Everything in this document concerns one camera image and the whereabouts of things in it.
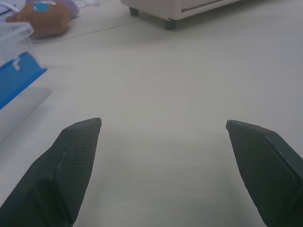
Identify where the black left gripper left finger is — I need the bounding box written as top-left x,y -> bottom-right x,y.
0,117 -> 103,227

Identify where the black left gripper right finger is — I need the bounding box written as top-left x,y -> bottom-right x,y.
225,119 -> 303,227

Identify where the blue box lid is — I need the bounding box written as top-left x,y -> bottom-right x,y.
0,52 -> 48,111

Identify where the clear plastic storage box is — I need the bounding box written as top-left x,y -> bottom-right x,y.
0,20 -> 52,142

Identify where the brown plush toy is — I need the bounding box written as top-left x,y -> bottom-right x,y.
5,1 -> 71,38

